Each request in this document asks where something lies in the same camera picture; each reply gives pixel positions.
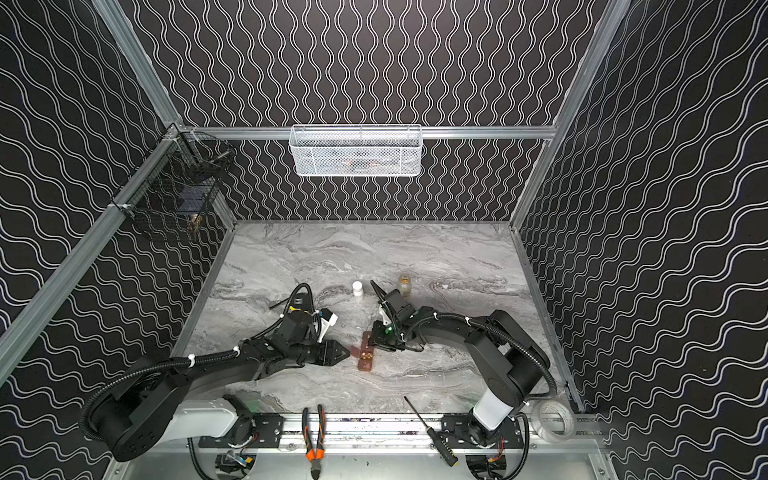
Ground white pill bottle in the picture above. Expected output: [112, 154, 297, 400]
[352, 281, 364, 297]

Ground yellow black tape measure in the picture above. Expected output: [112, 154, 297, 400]
[269, 291, 310, 310]

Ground small amber glass vial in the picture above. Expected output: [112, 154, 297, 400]
[399, 274, 412, 298]

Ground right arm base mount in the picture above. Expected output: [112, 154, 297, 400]
[439, 413, 524, 449]

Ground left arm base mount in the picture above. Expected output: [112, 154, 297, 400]
[197, 413, 285, 449]

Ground orange handled pliers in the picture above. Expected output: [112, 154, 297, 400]
[301, 404, 326, 480]

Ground black wire basket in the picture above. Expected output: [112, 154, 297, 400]
[118, 131, 236, 244]

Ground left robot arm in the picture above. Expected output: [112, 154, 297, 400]
[78, 283, 350, 461]

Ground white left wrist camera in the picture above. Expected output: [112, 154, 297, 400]
[316, 308, 338, 343]

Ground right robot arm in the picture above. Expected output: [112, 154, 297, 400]
[369, 281, 558, 432]

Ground white wire mesh basket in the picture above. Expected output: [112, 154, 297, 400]
[289, 124, 424, 177]

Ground clear tape roll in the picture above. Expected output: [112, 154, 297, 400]
[530, 399, 576, 443]

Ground black screwdriver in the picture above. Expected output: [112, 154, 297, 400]
[403, 396, 458, 467]

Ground brown pill organizer box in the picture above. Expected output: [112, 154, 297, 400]
[350, 330, 375, 372]

